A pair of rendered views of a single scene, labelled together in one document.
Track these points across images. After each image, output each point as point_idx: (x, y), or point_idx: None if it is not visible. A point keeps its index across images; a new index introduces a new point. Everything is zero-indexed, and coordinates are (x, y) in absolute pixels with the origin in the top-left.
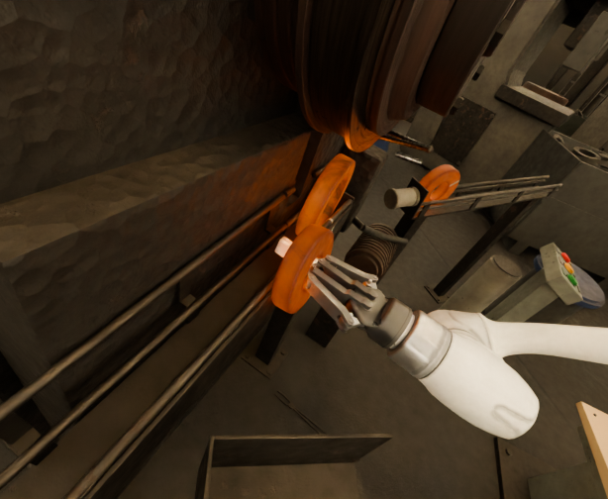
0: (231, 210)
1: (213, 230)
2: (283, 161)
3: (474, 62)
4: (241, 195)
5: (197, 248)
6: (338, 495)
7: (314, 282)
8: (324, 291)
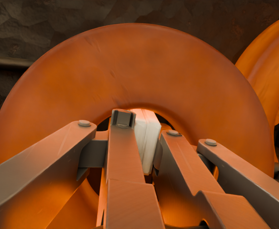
0: (69, 20)
1: (28, 33)
2: (206, 4)
3: None
4: (91, 3)
5: None
6: None
7: (68, 127)
8: (51, 141)
